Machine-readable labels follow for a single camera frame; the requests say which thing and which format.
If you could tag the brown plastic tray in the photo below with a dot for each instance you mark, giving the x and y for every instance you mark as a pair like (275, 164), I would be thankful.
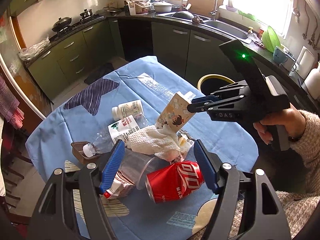
(77, 151)

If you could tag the teal ceramic mug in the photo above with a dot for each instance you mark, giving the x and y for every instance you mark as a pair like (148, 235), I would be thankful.
(279, 56)

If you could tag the green plastic colander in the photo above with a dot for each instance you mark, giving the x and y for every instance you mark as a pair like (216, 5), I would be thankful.
(270, 39)

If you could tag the steel kitchen faucet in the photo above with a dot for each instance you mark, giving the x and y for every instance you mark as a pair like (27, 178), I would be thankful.
(215, 11)

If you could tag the white enamel basin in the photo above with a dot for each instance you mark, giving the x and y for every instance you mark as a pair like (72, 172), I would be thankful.
(162, 7)

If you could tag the blue patterned tablecloth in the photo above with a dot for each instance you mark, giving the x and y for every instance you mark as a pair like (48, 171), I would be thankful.
(71, 205)

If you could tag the white snack wrapper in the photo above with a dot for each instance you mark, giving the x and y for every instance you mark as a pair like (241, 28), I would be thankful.
(185, 142)

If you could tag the small steel pot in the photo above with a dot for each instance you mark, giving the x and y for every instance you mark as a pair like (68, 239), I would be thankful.
(87, 13)

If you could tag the green kitchen base cabinets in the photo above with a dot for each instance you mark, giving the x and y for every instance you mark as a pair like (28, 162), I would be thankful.
(190, 50)

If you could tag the clear plastic cup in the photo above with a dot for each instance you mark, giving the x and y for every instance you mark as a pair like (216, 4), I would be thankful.
(135, 166)

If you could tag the white pill bottle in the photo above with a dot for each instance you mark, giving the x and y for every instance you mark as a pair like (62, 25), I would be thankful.
(126, 109)

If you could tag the red cola can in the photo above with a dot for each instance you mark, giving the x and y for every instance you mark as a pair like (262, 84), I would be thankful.
(174, 182)

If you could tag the white paper towel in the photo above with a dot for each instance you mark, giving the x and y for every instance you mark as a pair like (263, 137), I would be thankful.
(160, 142)

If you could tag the illustrated milk carton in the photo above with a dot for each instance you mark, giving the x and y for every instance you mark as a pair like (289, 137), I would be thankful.
(175, 114)

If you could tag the wooden cutting board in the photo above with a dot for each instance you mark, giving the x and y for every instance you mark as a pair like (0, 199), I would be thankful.
(202, 7)

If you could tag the person's right hand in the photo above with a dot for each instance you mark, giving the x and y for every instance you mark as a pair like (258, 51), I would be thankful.
(293, 121)

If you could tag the beige knit right sleeve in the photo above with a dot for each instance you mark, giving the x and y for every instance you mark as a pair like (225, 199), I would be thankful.
(295, 176)

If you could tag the yellow rimmed trash bin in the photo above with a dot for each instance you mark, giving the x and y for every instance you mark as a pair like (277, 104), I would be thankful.
(212, 82)

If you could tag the clear plastic bag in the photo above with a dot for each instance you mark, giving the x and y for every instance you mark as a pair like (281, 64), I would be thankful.
(27, 54)

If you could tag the stainless steel sink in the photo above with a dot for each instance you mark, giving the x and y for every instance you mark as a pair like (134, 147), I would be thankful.
(202, 20)

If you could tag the black wok with lid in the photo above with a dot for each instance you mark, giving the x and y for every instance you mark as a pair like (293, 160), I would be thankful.
(61, 24)

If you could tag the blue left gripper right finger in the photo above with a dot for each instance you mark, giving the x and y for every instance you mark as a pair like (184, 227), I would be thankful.
(207, 169)

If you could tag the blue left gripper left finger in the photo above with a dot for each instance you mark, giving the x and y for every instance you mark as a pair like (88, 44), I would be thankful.
(110, 169)

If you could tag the purple checked apron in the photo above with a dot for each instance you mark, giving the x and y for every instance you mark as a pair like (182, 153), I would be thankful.
(9, 106)

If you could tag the red white small carton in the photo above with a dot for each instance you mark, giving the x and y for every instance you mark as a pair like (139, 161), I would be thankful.
(120, 187)

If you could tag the clear plastic water bottle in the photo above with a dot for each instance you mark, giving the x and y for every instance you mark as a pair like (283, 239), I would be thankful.
(119, 130)

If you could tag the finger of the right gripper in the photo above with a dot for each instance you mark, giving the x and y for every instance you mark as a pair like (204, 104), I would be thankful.
(204, 106)
(205, 99)

